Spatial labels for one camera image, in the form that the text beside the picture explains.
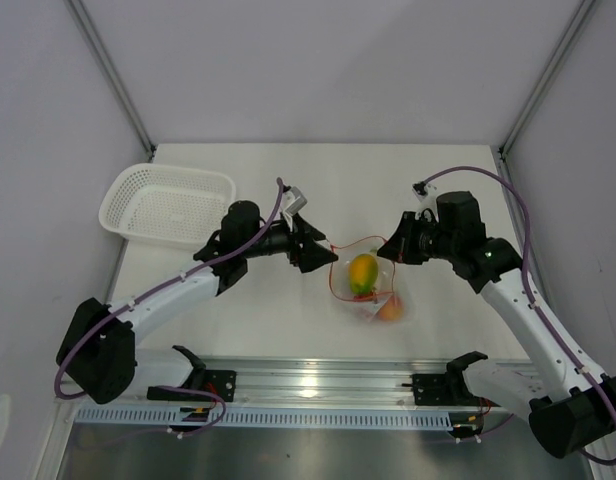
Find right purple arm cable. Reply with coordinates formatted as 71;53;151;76
411;165;616;466

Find right aluminium frame post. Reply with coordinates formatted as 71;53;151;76
498;0;603;162

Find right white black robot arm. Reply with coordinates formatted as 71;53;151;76
378;191;616;458

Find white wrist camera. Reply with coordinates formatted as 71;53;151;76
281;186;307;229
412;181;438;217

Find left aluminium frame post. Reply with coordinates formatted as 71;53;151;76
64;0;156;159

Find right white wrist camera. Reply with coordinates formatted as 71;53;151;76
412;181;438;217

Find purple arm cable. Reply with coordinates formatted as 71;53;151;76
53;176;289;441
411;165;616;466

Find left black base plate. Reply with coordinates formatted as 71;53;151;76
147;370;237;403

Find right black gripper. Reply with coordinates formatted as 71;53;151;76
377;212;458;266

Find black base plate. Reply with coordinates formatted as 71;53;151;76
147;370;237;403
402;374;496;407

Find yellow green toy mango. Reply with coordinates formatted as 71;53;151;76
348;253;379;296

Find clear red zip bag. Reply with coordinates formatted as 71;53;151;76
328;235;415;324

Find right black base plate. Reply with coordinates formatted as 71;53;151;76
402;374;496;407

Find white perforated plastic basket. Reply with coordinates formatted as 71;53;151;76
98;163;236;251

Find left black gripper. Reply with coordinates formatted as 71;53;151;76
241;211;337;273

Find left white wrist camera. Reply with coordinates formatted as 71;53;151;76
281;186;307;229

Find aluminium frame post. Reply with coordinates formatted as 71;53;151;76
64;0;156;159
498;0;603;162

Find white slotted cable duct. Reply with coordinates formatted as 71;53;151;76
75;405;452;432

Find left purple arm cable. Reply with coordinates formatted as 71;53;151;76
53;176;289;441

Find red toy tomato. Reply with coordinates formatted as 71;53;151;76
376;294;404;322

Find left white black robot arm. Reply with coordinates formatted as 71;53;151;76
54;201;338;404

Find aluminium mounting rail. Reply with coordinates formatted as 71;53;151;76
54;346;480;410

